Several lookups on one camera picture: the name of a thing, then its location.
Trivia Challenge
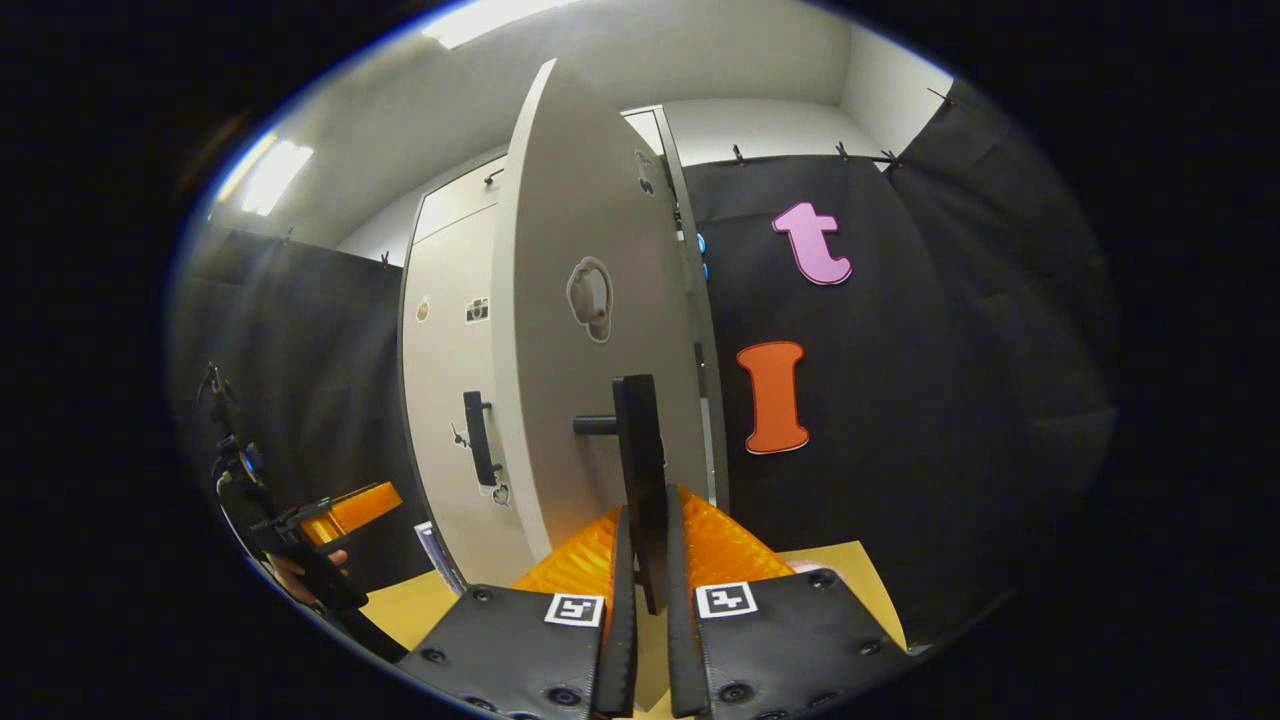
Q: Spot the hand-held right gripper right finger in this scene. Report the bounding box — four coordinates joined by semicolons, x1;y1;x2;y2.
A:
665;487;916;719

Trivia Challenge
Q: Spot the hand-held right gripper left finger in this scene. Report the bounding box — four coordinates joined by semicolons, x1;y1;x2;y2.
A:
395;505;641;719

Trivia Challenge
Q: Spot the narrow ceiling light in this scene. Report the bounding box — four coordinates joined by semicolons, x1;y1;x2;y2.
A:
240;140;314;216

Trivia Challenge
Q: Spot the grey double-door shoe cabinet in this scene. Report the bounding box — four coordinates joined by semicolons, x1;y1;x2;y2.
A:
397;105;731;591

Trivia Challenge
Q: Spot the black backdrop cloth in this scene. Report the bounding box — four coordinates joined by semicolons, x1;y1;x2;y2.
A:
170;80;1116;641

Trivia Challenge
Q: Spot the cream cabinet drawer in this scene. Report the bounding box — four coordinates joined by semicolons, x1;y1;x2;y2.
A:
413;155;508;244

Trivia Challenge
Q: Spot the white blue box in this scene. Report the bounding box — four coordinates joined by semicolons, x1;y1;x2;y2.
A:
415;520;469;596

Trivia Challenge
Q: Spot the cream cabinet door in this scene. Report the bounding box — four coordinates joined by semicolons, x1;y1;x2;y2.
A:
400;205;541;586
490;58;711;561

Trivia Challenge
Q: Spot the black door handle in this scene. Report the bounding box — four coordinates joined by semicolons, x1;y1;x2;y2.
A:
573;375;669;616
463;391;503;488

